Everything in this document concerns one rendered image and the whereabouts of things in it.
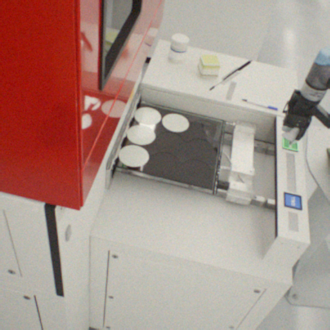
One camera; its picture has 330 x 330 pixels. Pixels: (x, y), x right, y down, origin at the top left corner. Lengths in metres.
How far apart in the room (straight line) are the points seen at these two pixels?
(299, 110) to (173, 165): 0.45
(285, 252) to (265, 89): 0.71
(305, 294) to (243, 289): 0.98
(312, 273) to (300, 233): 1.17
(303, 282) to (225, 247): 1.10
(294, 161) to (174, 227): 0.47
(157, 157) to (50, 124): 0.75
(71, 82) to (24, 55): 0.07
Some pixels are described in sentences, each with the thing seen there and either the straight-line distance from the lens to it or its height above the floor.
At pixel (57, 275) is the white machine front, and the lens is 1.04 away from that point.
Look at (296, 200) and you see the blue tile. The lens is 1.28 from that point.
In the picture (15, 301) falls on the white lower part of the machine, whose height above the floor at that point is 0.71.
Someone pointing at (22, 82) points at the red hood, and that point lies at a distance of 0.60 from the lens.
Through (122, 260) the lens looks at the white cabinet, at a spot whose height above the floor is 0.73.
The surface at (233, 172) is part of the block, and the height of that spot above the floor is 0.90.
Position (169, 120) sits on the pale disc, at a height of 0.90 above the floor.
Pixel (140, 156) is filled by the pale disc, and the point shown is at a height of 0.90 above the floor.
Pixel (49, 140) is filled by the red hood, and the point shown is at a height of 1.40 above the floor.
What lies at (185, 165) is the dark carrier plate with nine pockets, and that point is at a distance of 1.34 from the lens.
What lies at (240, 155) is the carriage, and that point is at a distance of 1.46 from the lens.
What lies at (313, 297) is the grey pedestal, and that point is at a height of 0.01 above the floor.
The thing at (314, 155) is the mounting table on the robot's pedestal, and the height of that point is 0.82.
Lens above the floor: 1.86
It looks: 47 degrees down
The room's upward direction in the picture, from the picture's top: 12 degrees clockwise
